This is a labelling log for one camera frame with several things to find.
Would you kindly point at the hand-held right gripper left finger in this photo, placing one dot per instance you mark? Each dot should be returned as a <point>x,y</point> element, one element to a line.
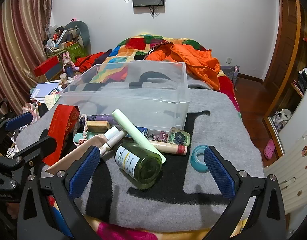
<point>84,170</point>

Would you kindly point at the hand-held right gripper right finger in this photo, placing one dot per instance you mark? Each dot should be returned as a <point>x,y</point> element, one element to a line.
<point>219,172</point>

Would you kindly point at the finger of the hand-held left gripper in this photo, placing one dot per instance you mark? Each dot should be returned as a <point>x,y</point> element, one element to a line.
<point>33,148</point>
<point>18,122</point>

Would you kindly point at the beige tube with white cap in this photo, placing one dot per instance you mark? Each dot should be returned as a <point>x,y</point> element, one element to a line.
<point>73,155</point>

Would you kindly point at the mint green bottle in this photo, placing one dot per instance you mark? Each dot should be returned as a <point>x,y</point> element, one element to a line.
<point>79,137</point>

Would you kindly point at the red paper box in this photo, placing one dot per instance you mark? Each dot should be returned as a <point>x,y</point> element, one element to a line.
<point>61,127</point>

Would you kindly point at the slim white cosmetic tube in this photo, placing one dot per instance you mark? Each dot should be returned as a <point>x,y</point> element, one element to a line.
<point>113,142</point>

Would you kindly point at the tan rectangular block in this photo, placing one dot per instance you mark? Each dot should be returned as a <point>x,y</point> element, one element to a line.
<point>98,126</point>

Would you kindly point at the square green printed packet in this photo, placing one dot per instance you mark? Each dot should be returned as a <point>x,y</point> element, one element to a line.
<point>178,136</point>

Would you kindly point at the green glass bottle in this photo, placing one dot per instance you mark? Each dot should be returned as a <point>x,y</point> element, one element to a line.
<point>141,165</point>

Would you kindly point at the beige tube with pink cap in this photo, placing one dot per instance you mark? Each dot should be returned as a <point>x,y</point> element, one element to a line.
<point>168,148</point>

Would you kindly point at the light green tube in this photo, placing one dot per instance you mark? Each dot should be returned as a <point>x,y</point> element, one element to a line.
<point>133,132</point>

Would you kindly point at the clear plastic storage box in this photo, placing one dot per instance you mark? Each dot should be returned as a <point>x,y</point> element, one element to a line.
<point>156,100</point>

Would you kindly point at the pink plastic bag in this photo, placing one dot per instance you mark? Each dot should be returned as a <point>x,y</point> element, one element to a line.
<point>31,110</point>

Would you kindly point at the cream printed card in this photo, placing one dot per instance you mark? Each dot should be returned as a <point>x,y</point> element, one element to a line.
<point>52,102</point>

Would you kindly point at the white notebook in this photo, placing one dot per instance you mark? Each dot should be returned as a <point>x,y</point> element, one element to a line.
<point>43,88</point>

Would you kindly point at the grey blanket with black letters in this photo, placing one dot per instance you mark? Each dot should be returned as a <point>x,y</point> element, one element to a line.
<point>218,130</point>

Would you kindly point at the pink slipper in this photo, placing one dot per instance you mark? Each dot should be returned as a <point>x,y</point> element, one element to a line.
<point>269,150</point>

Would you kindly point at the purple folding umbrella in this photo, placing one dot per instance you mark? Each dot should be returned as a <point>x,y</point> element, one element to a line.
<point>103,117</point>

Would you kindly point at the dark blue box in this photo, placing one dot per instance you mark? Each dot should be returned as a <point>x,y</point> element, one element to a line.
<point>54,72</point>

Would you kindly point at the long red box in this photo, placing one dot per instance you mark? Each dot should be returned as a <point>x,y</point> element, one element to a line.
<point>46,66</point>

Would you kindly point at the blue card box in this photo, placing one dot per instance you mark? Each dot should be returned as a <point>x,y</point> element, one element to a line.
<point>143,131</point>

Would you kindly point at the pink cartoon packet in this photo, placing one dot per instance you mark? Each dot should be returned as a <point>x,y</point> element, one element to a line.
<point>157,136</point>

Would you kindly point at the pink bunny toy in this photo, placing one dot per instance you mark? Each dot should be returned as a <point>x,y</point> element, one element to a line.
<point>67,60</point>

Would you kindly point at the striped curtain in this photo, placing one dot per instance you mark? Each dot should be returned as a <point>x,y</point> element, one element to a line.
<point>16,42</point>

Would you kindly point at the white handbag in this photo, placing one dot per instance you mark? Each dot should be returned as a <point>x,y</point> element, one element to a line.
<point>283,117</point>

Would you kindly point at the white mug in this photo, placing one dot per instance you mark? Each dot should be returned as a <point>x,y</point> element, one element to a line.
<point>50,43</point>

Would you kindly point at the green gift box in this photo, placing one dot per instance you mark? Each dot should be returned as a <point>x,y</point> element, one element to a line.
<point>78,51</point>

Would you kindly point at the red garment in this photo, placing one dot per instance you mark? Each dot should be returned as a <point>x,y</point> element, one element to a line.
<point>89,61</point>

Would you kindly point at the white cabinet panel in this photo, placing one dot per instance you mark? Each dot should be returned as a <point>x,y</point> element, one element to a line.
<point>301,120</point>

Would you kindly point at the grey purple backpack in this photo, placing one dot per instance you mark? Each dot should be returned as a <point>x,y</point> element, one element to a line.
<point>231,72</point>

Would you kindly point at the wooden shelf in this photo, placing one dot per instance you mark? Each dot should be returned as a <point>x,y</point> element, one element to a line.
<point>299,90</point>

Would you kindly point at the orange puffer jacket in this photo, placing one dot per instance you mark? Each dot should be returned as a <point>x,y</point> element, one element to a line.
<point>193,60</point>

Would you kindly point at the colourful patchwork quilt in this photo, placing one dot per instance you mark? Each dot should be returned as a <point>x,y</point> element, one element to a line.
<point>141,43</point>

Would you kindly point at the wooden door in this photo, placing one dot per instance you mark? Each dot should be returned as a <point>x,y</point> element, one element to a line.
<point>286,42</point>

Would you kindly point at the wall socket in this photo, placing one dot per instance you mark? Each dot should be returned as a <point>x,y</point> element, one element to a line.
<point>228,60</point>

